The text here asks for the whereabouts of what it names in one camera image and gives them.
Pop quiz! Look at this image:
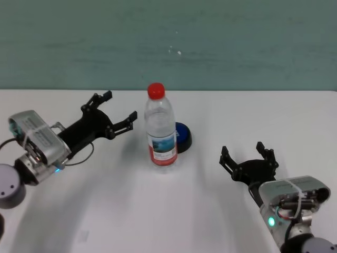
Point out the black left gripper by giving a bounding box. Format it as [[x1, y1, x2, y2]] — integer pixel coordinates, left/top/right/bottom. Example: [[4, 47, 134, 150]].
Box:
[[57, 90, 138, 159]]

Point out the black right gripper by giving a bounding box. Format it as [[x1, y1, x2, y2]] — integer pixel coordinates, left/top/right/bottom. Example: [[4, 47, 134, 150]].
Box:
[[219, 142, 279, 189]]

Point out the clear water bottle red cap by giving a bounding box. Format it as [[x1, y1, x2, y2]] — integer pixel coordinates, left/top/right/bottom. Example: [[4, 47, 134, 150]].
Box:
[[144, 82, 179, 173]]

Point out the blue push button black base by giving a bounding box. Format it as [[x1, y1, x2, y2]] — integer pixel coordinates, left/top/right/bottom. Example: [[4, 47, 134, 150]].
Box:
[[175, 122, 193, 153]]

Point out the thin black left gripper cable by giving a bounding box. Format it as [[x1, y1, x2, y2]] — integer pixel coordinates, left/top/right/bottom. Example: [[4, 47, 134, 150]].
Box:
[[65, 142, 95, 167]]

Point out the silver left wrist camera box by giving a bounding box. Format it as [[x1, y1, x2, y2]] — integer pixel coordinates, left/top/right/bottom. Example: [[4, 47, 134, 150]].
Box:
[[8, 110, 72, 166]]

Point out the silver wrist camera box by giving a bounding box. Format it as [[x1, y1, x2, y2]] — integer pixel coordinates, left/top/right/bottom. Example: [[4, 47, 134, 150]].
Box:
[[8, 110, 72, 166], [258, 176, 331, 214]]

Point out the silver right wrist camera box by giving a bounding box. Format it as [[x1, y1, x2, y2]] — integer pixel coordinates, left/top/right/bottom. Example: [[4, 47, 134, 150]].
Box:
[[258, 176, 331, 214]]

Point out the black camera cable teal plug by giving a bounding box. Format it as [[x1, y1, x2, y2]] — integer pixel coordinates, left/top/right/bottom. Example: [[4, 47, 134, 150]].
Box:
[[0, 123, 21, 150]]

